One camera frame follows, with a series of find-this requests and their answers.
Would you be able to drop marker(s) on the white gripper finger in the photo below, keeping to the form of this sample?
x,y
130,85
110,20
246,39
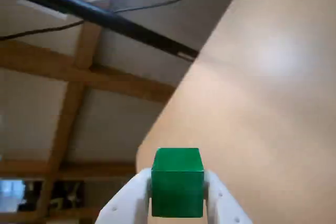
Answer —
x,y
126,203
223,205

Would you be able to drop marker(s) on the wooden beam frame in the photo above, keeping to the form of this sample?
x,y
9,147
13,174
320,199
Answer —
x,y
81,56

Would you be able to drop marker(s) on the green cube block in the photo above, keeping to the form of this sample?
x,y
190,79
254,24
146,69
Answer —
x,y
178,182

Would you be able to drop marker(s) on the black pole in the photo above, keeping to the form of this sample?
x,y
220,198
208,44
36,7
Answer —
x,y
110,18

